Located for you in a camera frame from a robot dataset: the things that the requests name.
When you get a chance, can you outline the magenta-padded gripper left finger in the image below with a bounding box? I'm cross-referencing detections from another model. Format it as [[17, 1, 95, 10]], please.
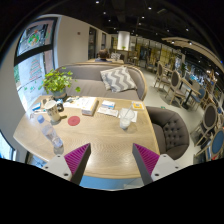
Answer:
[[42, 142, 92, 186]]

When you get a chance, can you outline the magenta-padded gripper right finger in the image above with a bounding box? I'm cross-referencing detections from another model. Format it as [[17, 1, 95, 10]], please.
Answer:
[[131, 142, 183, 187]]

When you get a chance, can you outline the clear plastic water bottle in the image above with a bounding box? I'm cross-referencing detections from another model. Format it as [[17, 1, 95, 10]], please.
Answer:
[[36, 114, 64, 150]]

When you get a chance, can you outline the grey tufted armchair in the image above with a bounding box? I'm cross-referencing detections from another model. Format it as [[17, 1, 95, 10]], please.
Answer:
[[145, 105, 191, 161]]

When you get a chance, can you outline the flat round red coaster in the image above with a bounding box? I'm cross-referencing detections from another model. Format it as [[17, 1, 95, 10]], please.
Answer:
[[67, 115, 81, 127]]

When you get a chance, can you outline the clear plastic cup with straw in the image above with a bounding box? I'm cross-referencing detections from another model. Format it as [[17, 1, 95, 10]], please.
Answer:
[[119, 103, 136, 131]]

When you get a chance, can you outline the white tissue box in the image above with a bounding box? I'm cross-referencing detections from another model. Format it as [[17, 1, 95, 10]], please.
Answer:
[[80, 96, 100, 117]]

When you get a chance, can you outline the yellow white card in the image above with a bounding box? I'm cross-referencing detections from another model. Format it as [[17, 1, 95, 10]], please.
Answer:
[[131, 100, 146, 111]]

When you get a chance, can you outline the white blue small box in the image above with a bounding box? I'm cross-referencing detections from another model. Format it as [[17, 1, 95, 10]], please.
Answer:
[[101, 99, 116, 110]]

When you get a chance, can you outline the group of wooden dining chairs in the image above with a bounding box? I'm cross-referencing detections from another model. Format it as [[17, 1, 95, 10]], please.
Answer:
[[152, 60, 224, 163]]

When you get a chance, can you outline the green potted plant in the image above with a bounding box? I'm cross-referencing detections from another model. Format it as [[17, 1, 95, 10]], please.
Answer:
[[37, 67, 82, 100]]

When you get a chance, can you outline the grey curved sofa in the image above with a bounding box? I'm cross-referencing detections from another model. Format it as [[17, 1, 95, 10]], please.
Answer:
[[54, 62, 149, 102]]

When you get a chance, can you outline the grey white zigzag cushion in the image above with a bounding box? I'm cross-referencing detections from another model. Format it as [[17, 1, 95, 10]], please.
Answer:
[[99, 65, 138, 93]]

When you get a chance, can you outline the person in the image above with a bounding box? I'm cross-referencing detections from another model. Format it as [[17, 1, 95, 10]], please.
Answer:
[[94, 48, 113, 63]]

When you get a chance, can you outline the framed wall poster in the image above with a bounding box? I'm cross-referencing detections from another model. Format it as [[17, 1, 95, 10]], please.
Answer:
[[15, 17, 58, 58]]

